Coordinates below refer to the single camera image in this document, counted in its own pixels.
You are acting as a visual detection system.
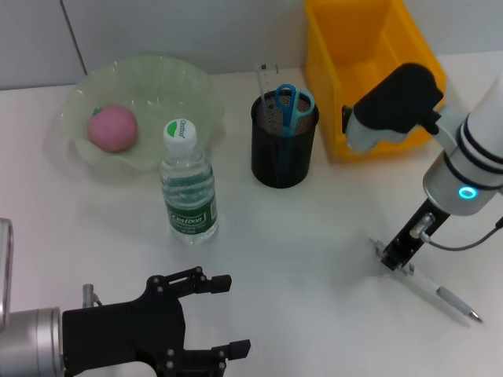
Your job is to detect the clear plastic ruler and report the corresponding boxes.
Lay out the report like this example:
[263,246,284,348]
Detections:
[255,62,281,133]

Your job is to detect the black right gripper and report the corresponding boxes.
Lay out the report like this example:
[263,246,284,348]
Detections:
[379,198,451,273]

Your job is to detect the grey right arm cable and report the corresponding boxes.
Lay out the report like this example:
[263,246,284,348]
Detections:
[408,213,503,251]

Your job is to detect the pink toy peach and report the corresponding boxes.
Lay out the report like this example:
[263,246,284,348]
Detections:
[86,103,139,153]

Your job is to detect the translucent green fruit plate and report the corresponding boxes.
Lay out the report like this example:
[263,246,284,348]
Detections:
[58,54,229,181]

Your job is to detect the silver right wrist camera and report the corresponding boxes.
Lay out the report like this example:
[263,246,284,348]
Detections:
[345,62,446,154]

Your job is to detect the black mesh pen holder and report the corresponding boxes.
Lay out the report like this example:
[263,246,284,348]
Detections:
[250,89,320,189]

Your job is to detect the clear green-label water bottle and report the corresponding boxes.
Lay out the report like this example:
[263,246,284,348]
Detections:
[159,119,219,246]

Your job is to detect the blue scissors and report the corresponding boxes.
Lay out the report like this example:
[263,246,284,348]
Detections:
[274,83,315,176]

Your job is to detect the white and grey pen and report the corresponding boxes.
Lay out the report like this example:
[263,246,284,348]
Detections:
[369,237,483,324]

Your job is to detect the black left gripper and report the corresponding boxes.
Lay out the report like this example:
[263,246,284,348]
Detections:
[61,265,252,377]

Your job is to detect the yellow plastic bin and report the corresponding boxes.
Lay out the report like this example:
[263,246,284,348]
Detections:
[304,0,447,162]

